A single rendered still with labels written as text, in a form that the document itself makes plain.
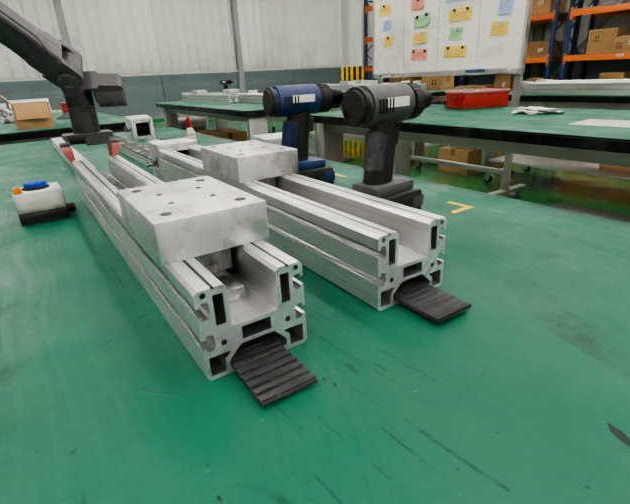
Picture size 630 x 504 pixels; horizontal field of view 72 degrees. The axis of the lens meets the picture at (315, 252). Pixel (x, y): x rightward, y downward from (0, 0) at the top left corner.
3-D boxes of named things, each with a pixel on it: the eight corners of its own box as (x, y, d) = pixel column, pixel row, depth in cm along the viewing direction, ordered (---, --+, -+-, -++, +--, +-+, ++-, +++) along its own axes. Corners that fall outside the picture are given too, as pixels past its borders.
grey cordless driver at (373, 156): (338, 223, 74) (334, 86, 66) (413, 199, 85) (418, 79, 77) (371, 234, 69) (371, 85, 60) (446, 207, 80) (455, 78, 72)
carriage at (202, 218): (128, 245, 53) (116, 190, 50) (214, 225, 58) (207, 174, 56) (166, 293, 40) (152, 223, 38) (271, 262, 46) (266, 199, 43)
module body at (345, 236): (164, 184, 109) (158, 149, 106) (202, 177, 114) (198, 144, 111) (377, 311, 47) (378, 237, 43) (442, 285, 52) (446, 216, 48)
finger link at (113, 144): (127, 173, 105) (118, 133, 101) (94, 178, 101) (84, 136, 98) (121, 169, 110) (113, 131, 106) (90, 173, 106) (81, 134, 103)
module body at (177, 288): (81, 198, 100) (71, 161, 96) (126, 190, 105) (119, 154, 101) (208, 382, 37) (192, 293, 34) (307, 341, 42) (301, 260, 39)
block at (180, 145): (145, 180, 115) (138, 143, 111) (191, 172, 121) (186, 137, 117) (154, 185, 108) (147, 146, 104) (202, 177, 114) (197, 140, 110)
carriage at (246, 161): (205, 183, 82) (199, 146, 79) (257, 174, 87) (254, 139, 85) (241, 200, 69) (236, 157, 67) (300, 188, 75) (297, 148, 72)
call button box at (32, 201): (20, 217, 87) (10, 186, 85) (74, 207, 92) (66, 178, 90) (21, 227, 81) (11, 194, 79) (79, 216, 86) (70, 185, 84)
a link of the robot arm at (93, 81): (54, 46, 91) (55, 76, 87) (114, 44, 94) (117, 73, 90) (73, 89, 101) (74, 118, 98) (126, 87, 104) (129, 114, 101)
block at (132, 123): (124, 140, 195) (119, 118, 192) (150, 137, 201) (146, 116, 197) (129, 142, 187) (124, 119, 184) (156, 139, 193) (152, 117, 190)
